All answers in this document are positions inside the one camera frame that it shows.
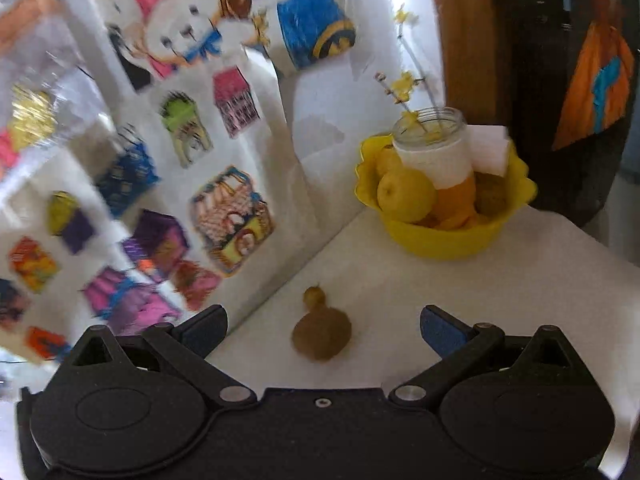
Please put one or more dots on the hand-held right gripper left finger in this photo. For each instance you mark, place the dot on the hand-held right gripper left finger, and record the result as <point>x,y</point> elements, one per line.
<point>205,329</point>

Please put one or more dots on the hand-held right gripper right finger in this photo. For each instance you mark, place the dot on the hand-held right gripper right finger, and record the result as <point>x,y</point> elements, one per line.
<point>440,332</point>

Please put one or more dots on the yellow plastic bowl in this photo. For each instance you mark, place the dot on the yellow plastic bowl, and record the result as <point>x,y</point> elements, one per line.
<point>440,242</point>

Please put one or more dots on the small green kiwi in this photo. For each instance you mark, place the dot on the small green kiwi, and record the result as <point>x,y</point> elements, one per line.
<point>315,297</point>

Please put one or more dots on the large brown kiwi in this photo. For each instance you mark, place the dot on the large brown kiwi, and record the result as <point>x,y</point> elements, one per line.
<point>322,335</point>

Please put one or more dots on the greenish yellow pear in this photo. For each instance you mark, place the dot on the greenish yellow pear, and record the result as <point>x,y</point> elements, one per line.
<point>405,195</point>

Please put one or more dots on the coloured houses drawing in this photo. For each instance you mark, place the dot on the coloured houses drawing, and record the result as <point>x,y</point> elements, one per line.
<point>215,200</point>

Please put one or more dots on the brown fruit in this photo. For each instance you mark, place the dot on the brown fruit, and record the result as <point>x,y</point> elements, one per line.
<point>491,193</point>

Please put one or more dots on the glass jar with white wrap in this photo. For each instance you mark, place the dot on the glass jar with white wrap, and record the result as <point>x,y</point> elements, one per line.
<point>435,162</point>

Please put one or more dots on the white folded paper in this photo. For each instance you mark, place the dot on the white folded paper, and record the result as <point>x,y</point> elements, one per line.
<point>490,150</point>

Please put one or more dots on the yellow flower sprigs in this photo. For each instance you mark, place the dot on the yellow flower sprigs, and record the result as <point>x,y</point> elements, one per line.
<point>407,82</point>

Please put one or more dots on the black painting with orange dress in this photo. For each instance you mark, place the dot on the black painting with orange dress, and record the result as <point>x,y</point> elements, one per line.
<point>595,90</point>

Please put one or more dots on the teddy bear drawing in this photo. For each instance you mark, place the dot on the teddy bear drawing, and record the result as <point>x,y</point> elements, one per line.
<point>200,25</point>

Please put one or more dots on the wooden frame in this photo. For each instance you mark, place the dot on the wooden frame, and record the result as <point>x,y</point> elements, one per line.
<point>465,35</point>

